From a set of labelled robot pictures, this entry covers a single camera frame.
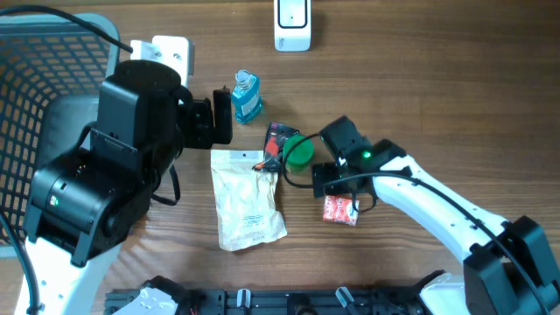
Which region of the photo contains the beige plastic pouch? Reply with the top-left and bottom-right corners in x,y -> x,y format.
211,150 -> 287,252

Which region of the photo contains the red tissue pack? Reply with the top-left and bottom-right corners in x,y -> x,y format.
323,195 -> 359,226

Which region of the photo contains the blue mouthwash bottle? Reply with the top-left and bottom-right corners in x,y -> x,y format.
232,70 -> 263,124

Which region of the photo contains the grey plastic shopping basket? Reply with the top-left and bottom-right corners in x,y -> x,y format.
1,14 -> 119,240

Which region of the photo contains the green lid jar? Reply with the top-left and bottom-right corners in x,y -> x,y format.
283,135 -> 314,173

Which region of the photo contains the black red packaged item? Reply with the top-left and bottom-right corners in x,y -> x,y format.
252,122 -> 299,173

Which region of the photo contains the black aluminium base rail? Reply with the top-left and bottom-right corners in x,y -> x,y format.
103,286 -> 438,315

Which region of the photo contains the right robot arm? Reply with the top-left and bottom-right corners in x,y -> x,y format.
313,115 -> 559,314

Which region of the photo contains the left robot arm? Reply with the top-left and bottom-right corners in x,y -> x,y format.
16,60 -> 233,314

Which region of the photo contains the white barcode scanner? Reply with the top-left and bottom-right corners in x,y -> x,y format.
273,0 -> 312,53

